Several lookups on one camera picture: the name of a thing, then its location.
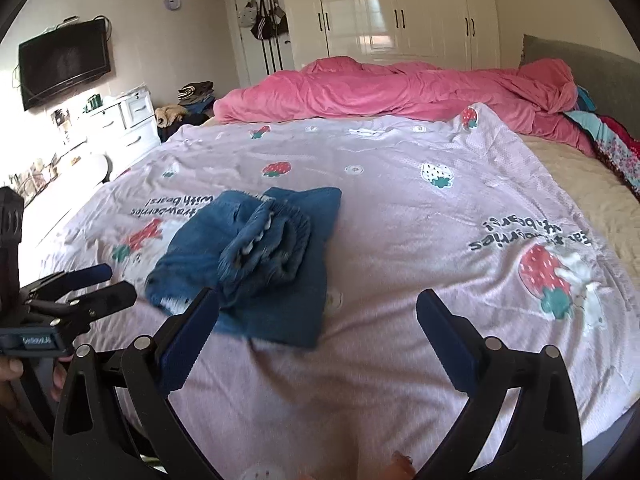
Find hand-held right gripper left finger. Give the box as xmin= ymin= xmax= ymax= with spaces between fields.
xmin=51 ymin=285 xmax=221 ymax=480

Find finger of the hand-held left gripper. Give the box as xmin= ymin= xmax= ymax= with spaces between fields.
xmin=26 ymin=281 xmax=138 ymax=342
xmin=20 ymin=263 xmax=114 ymax=306

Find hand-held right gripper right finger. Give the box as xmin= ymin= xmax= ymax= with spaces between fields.
xmin=416 ymin=288 xmax=584 ymax=480

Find blue denim pants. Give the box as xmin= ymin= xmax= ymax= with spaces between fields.
xmin=145 ymin=186 xmax=342 ymax=350

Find person's left hand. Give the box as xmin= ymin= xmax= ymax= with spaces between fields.
xmin=0 ymin=357 xmax=69 ymax=407

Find person's right hand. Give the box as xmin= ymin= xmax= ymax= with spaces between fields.
xmin=390 ymin=450 xmax=417 ymax=480

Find pink strawberry printed blanket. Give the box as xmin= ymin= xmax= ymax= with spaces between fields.
xmin=37 ymin=102 xmax=640 ymax=480

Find white dresser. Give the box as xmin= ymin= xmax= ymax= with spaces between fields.
xmin=75 ymin=85 xmax=162 ymax=181

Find beige stuffed toy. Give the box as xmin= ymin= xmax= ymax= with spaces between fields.
xmin=154 ymin=104 xmax=190 ymax=128

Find beige bed sheet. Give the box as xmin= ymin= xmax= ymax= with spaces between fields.
xmin=520 ymin=132 xmax=640 ymax=281

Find pile of dark clothes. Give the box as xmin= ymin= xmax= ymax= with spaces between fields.
xmin=177 ymin=81 xmax=217 ymax=113

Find pink duvet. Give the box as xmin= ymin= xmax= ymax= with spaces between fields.
xmin=214 ymin=56 xmax=596 ymax=158

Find colourful patterned cloth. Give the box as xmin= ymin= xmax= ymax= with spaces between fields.
xmin=562 ymin=85 xmax=640 ymax=191

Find white door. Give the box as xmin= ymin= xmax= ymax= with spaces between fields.
xmin=224 ymin=0 xmax=296 ymax=88

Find black hanging bag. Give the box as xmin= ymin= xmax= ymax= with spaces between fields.
xmin=250 ymin=0 xmax=274 ymax=41
xmin=270 ymin=0 xmax=290 ymax=39

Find grey headboard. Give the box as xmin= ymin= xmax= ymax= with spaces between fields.
xmin=519 ymin=34 xmax=640 ymax=136

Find white glossy wardrobe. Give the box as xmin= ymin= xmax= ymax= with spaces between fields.
xmin=199 ymin=0 xmax=501 ymax=73

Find black wall television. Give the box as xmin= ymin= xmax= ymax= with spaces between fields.
xmin=17 ymin=19 xmax=112 ymax=112

